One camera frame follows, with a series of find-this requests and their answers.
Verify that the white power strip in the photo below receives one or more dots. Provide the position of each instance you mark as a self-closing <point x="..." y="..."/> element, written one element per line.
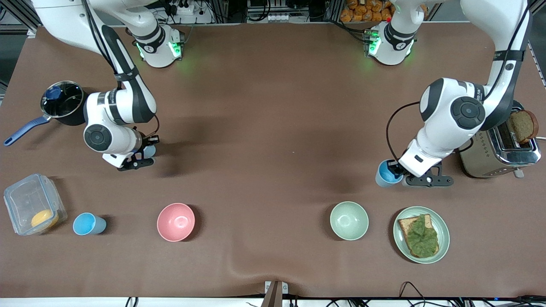
<point x="184" y="8"/>

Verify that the brown table cover mat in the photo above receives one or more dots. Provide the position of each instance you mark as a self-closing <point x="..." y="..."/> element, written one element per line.
<point x="273" y="170"/>

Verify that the beige chrome toaster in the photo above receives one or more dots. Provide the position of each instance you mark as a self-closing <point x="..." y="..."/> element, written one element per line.
<point x="486" y="162"/>

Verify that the green lettuce leaf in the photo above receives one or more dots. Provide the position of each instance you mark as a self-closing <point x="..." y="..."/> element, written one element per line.
<point x="422" y="236"/>

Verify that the clear plastic food container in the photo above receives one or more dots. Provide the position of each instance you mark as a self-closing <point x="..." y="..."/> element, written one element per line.
<point x="25" y="200"/>

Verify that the metal table clamp bracket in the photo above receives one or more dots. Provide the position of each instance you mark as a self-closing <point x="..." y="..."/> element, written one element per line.
<point x="276" y="292"/>

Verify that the toast slice under lettuce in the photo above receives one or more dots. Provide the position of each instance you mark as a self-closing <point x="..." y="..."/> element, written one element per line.
<point x="405" y="226"/>

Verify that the pink bowl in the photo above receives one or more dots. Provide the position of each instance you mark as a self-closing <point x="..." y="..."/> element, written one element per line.
<point x="175" y="222"/>

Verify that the light blue plastic cup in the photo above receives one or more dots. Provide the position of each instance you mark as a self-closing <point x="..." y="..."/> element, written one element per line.
<point x="384" y="179"/>
<point x="87" y="224"/>
<point x="150" y="151"/>

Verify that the pale green bowl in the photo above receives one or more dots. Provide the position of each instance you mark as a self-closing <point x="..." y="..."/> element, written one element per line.
<point x="349" y="221"/>

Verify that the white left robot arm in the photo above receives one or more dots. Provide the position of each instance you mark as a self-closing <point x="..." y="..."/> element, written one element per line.
<point x="448" y="111"/>

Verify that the orange packaged snacks pile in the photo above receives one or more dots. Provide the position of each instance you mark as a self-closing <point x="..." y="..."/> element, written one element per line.
<point x="362" y="13"/>

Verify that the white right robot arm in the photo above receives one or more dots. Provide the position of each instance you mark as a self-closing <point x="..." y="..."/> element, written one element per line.
<point x="123" y="106"/>

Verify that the brown bread slice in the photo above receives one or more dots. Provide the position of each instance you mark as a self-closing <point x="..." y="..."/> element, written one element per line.
<point x="522" y="125"/>

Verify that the pale green plate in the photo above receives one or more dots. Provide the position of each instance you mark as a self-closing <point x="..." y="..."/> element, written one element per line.
<point x="443" y="234"/>

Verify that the glass lid blue knob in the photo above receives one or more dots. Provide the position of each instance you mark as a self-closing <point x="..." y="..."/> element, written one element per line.
<point x="64" y="100"/>

